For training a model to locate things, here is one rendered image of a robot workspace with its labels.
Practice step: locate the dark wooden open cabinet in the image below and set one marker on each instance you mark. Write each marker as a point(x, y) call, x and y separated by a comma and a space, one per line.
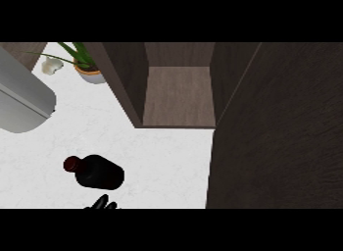
point(178, 94)

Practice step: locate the dark wine bottle red cap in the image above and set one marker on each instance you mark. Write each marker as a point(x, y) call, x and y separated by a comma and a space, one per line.
point(98, 172)

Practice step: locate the small white ceramic figure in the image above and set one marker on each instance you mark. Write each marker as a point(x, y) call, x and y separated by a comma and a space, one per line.
point(52, 66)

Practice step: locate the dark wooden cabinet door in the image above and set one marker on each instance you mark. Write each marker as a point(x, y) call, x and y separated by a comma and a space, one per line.
point(284, 130)

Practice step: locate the pale grey rounded appliance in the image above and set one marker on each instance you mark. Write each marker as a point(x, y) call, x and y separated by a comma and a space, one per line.
point(12, 94)

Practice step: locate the green plant in white pot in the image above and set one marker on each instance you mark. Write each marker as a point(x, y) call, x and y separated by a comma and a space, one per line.
point(86, 65)

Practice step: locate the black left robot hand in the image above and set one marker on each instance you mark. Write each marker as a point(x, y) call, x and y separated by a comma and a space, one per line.
point(102, 204)

